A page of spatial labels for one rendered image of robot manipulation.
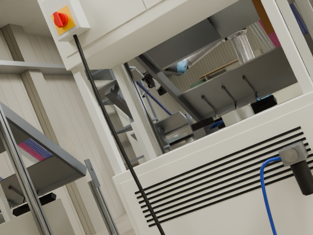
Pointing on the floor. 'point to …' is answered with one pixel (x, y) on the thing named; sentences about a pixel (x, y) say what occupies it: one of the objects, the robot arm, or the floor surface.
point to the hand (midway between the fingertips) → (150, 93)
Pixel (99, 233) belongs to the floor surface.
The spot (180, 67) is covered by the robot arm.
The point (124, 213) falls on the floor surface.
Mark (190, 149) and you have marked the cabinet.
